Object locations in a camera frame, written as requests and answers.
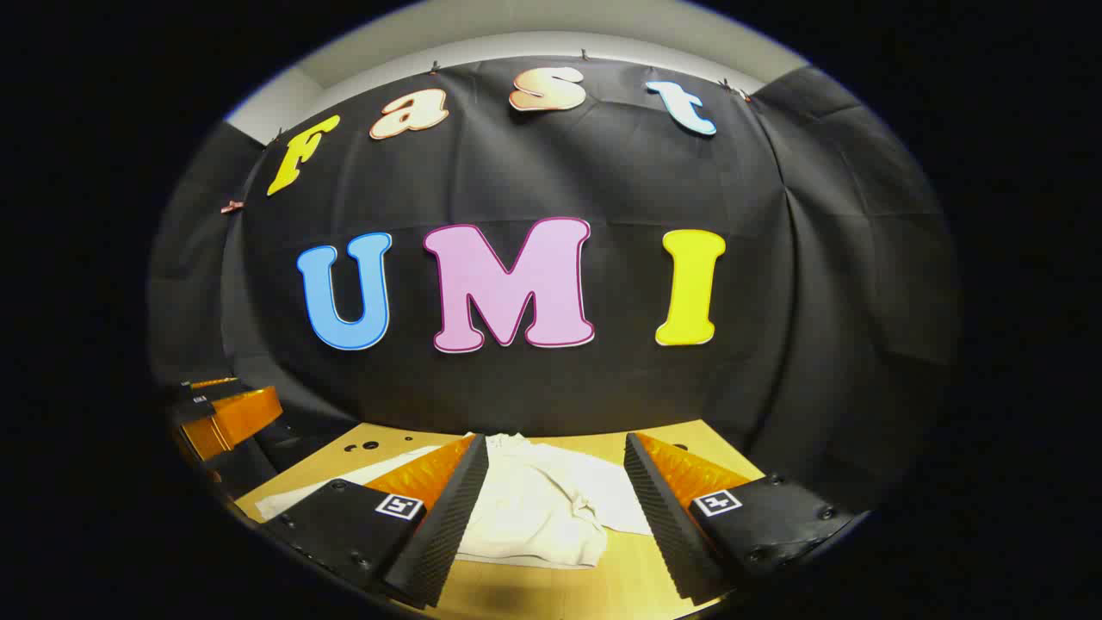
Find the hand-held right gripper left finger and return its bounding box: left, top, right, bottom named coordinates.
left=257, top=433, right=490, bottom=611

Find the black backdrop cloth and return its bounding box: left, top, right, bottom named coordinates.
left=146, top=56, right=961, bottom=518

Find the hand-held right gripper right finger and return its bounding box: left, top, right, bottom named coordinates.
left=623, top=432, right=857, bottom=604

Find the cream white sweatshirt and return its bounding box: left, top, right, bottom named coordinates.
left=256, top=433, right=655, bottom=569

